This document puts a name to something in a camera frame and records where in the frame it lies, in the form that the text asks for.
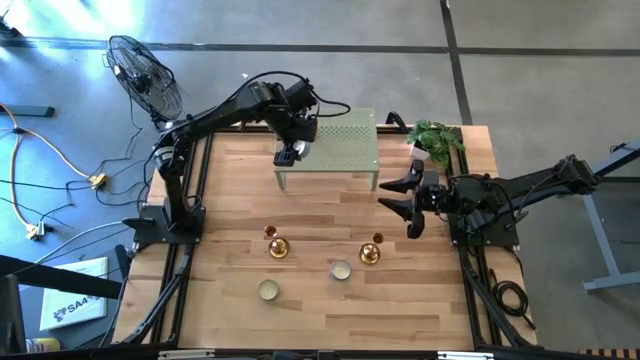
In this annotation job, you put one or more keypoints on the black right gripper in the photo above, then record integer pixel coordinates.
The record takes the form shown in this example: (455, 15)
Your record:
(437, 197)

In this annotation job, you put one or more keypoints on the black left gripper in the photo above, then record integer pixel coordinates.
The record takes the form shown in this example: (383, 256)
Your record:
(300, 127)

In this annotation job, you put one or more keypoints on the brass candlestick holder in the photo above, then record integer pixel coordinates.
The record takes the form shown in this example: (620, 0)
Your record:
(369, 254)
(278, 248)

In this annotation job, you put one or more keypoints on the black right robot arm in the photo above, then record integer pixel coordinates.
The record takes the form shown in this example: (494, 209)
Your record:
(540, 182)

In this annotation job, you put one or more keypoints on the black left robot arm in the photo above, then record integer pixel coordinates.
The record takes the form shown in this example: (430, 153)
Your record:
(220, 110)

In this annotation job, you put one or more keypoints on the white plant pot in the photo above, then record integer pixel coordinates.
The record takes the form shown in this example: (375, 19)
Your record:
(419, 152)

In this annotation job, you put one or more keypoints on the green leafy plant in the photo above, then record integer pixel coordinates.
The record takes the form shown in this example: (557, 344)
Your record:
(440, 140)

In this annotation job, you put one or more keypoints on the green perforated metal riser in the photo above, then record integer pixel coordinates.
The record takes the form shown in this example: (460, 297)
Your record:
(357, 160)

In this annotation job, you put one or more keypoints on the black floor fan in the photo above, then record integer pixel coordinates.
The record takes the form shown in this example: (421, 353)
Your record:
(145, 80)

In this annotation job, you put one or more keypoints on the yellow plug block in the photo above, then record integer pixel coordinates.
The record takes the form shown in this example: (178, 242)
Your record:
(99, 180)

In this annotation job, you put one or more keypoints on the white printed box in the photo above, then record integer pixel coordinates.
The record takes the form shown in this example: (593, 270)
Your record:
(70, 285)

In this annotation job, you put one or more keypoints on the striped hazard bar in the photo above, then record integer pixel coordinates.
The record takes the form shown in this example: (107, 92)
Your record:
(610, 354)

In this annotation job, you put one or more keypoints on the black diagonal beam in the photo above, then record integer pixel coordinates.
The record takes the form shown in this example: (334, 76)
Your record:
(60, 277)

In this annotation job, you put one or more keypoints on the black floor bar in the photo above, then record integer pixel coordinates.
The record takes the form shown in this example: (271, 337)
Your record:
(30, 111)

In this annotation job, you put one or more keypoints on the yellow bottle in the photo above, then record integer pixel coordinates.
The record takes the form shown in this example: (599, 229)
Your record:
(45, 345)

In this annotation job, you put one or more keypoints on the black aluminium rig frame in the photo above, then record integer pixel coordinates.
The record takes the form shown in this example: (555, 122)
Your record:
(380, 356)

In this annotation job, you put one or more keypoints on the white bracket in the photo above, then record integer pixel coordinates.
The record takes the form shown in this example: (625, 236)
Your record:
(465, 355)
(185, 354)

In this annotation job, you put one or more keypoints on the grey metal stand frame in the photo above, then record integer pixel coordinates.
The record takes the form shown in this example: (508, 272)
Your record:
(599, 235)

